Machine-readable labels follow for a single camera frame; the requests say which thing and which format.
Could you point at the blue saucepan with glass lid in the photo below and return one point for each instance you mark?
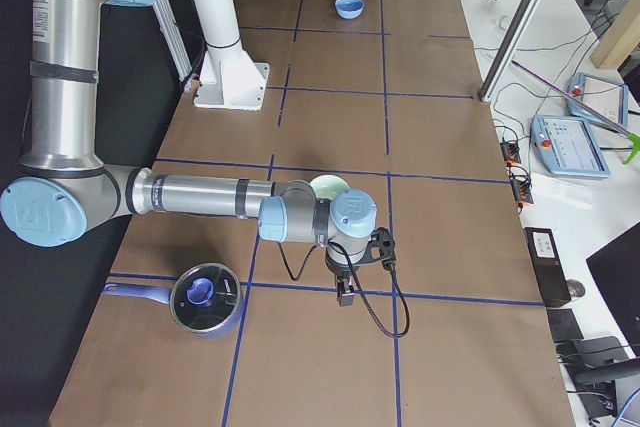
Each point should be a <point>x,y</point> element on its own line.
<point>206,300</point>

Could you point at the aluminium frame post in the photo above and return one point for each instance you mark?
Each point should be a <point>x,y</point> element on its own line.
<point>522,17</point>

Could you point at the black power adapter box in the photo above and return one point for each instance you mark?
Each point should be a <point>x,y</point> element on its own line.
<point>547,267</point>

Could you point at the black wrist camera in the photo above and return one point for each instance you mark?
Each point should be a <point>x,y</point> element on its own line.
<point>382,248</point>

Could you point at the near teach pendant tablet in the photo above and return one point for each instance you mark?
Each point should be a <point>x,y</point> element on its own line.
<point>567,147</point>

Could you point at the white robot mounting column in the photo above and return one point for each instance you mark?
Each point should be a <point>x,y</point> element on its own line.
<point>229,78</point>

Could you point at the black monitor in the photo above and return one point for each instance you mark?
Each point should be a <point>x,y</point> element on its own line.
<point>615,270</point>

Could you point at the teach pendant tablet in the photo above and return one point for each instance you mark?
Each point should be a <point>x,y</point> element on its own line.
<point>608,98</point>
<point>567,147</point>

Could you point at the blue bowl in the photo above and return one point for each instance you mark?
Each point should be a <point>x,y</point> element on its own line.
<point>349,9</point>

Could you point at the far teach pendant tablet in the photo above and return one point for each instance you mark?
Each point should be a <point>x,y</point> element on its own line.
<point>608,98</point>

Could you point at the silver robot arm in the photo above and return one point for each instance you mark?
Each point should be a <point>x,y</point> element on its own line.
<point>68,190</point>

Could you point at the reacher grabber stick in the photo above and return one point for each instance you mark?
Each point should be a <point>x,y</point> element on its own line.
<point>616,127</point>

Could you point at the light green bowl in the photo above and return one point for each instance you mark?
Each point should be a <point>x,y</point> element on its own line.
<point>328,186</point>

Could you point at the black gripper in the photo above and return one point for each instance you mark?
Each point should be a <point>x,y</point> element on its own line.
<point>341,271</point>

